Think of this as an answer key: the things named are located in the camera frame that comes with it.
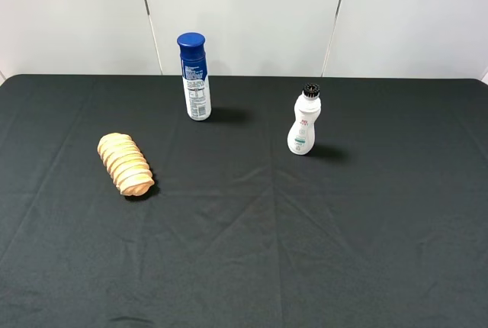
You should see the tan spiral bread roll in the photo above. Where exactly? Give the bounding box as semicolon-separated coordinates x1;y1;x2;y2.
97;133;155;197

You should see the black tablecloth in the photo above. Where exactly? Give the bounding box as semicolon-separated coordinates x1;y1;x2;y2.
1;75;487;327

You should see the blue and white bottle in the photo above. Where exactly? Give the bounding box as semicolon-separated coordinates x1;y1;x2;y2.
177;32;211;121

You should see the white bottle with brush cap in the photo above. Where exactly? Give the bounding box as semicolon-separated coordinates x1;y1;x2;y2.
287;83;321;155

